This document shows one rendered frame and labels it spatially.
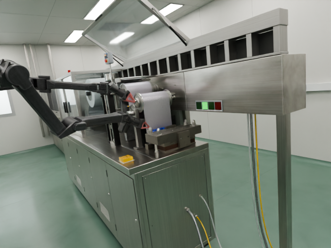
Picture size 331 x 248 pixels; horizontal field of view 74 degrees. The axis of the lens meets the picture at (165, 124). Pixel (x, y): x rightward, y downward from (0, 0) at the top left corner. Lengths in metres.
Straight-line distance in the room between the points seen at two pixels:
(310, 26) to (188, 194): 2.86
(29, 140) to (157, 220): 5.84
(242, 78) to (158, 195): 0.88
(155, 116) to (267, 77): 0.82
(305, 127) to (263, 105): 2.55
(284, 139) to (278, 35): 0.59
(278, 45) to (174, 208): 1.17
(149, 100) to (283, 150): 0.94
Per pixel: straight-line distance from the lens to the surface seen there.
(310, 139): 3.84
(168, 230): 1.66
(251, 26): 1.34
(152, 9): 1.60
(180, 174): 1.56
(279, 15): 1.27
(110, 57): 2.16
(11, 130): 7.01
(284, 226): 1.72
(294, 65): 1.35
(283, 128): 1.45
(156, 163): 1.41
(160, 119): 1.69
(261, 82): 1.29
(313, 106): 3.73
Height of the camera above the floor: 1.36
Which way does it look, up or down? 10 degrees down
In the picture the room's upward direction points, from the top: 7 degrees counter-clockwise
